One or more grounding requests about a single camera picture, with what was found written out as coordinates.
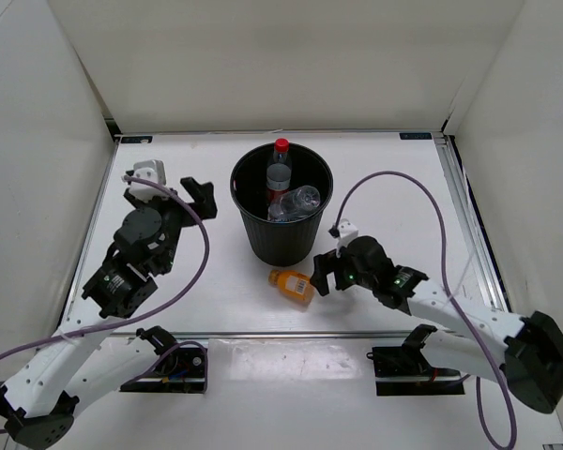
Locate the tall clear crushed bottle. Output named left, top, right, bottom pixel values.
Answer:
left=267, top=186, right=321, bottom=220

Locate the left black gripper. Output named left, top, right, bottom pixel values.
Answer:
left=125, top=177, right=217, bottom=274

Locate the right aluminium frame rail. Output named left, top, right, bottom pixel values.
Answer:
left=434, top=133, right=511, bottom=312

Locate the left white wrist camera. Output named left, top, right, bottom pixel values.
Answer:
left=122, top=159, right=173, bottom=207

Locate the front aluminium rail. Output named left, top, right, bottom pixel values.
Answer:
left=65, top=328, right=492, bottom=339

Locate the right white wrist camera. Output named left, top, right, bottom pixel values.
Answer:
left=328, top=218, right=358, bottom=257

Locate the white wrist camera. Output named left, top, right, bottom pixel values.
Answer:
left=122, top=159, right=173, bottom=207
left=328, top=218, right=358, bottom=257

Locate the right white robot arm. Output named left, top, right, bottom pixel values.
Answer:
left=311, top=236, right=563, bottom=413

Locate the black plastic waste bin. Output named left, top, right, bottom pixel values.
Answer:
left=230, top=142, right=333, bottom=267

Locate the orange juice bottle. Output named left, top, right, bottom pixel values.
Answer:
left=268, top=269, right=315, bottom=309

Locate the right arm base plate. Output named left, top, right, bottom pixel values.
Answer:
left=366, top=347, right=464, bottom=397

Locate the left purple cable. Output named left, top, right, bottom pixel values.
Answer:
left=0, top=175, right=212, bottom=435

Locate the red label clear bottle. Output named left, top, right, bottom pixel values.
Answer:
left=266, top=138, right=292, bottom=204

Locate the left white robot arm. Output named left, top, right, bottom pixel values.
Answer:
left=0, top=174, right=217, bottom=449

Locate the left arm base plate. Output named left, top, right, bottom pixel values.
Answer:
left=119, top=341, right=208, bottom=395

